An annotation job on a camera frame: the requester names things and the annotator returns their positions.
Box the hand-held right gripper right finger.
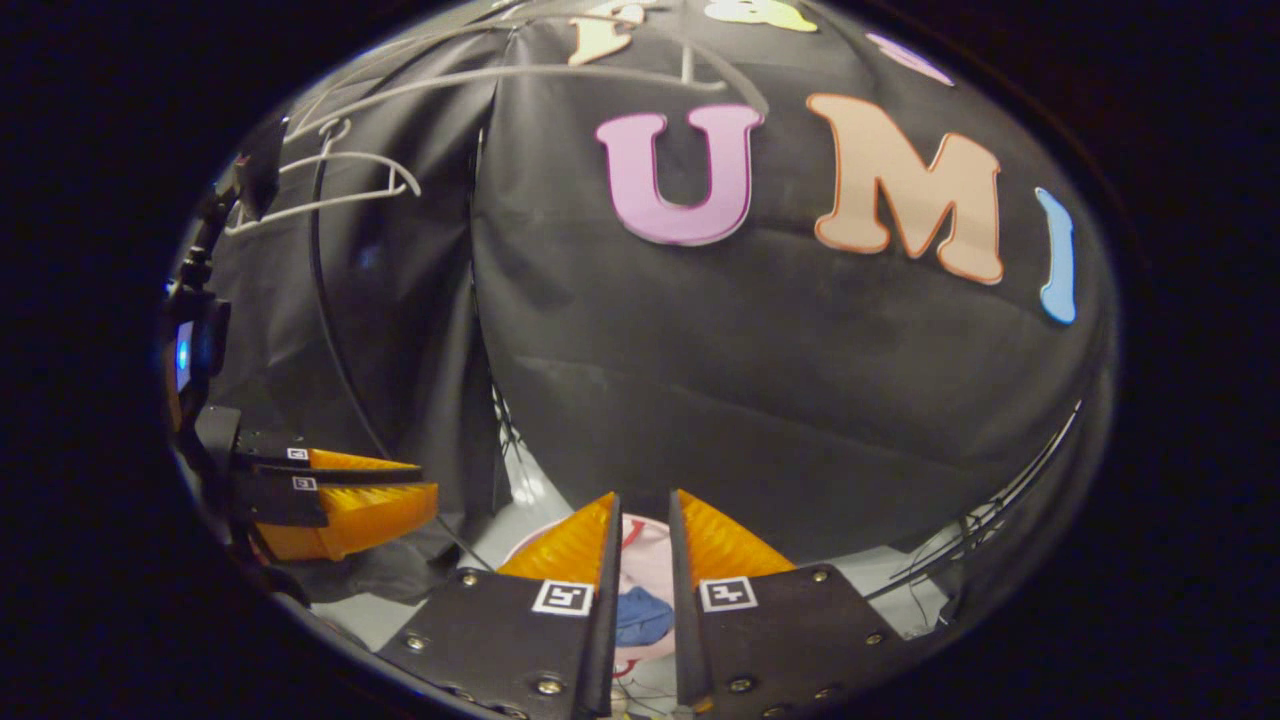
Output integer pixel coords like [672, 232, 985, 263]
[667, 488, 909, 720]

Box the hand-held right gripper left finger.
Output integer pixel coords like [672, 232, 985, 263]
[378, 490, 624, 720]

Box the black metal clothes rack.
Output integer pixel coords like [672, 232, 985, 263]
[308, 150, 496, 573]

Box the white plastic clothes hanger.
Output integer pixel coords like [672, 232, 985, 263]
[290, 0, 773, 136]
[225, 118, 423, 238]

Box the black backdrop cloth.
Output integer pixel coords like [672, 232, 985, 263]
[200, 0, 1116, 606]

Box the thin black metal frame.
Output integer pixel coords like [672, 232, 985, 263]
[865, 400, 1086, 606]

